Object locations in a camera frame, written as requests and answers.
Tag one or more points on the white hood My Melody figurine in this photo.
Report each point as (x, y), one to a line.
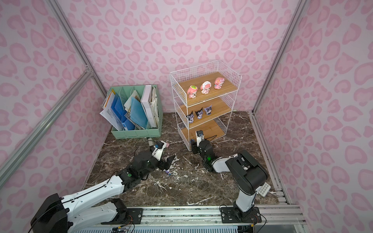
(205, 87)

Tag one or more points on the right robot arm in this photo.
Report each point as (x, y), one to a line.
(246, 171)

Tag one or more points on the green hat pink figurine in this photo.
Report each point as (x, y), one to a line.
(192, 91)

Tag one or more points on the pink bow My Melody figurine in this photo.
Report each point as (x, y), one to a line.
(219, 82)

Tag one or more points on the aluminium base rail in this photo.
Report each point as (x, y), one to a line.
(279, 218)

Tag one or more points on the white calculator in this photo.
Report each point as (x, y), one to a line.
(263, 190)

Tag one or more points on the white wire wooden shelf rack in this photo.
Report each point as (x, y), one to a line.
(222, 100)

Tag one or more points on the large purple Kuromi doll figurine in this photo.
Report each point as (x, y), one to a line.
(208, 110)

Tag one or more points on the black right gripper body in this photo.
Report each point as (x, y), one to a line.
(195, 147)

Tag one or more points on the small black Kuromi figurine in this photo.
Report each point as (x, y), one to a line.
(190, 118)

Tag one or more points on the papers and folders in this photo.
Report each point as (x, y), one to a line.
(131, 109)

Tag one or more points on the aluminium frame profile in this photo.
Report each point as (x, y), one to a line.
(25, 147)

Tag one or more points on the mint green file organizer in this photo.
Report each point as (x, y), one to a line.
(134, 116)

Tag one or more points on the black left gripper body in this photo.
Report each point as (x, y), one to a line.
(166, 162)

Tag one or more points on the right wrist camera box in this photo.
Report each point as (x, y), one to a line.
(199, 137)

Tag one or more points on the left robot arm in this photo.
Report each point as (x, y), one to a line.
(97, 204)

